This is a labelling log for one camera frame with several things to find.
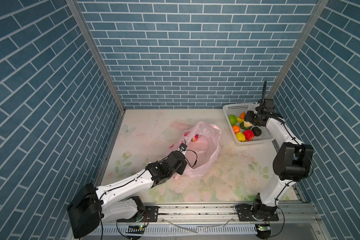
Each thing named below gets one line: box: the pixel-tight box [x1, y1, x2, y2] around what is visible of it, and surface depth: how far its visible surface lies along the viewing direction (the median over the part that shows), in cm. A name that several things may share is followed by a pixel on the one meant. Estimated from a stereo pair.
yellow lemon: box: [235, 132, 246, 142], surface depth 98 cm
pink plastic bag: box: [168, 121, 222, 180], surface depth 93 cm
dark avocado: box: [252, 126, 262, 137], surface depth 103 cm
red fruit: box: [243, 129, 255, 141], surface depth 101 cm
